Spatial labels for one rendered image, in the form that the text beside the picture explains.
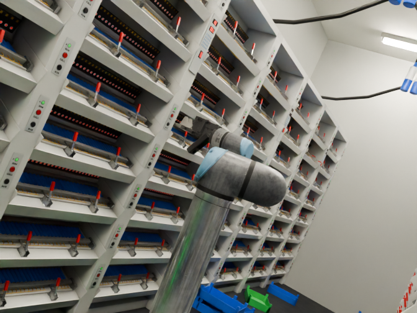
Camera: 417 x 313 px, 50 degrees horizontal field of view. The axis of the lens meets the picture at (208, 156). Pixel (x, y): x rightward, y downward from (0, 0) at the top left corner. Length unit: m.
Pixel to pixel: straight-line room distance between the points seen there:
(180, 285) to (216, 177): 0.32
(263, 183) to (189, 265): 0.31
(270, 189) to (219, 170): 0.15
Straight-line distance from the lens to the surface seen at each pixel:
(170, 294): 1.33
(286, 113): 3.33
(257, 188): 1.26
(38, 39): 1.59
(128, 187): 2.07
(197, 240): 1.28
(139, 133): 1.96
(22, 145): 1.56
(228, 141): 1.84
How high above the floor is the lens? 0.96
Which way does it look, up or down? level
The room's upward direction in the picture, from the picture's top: 25 degrees clockwise
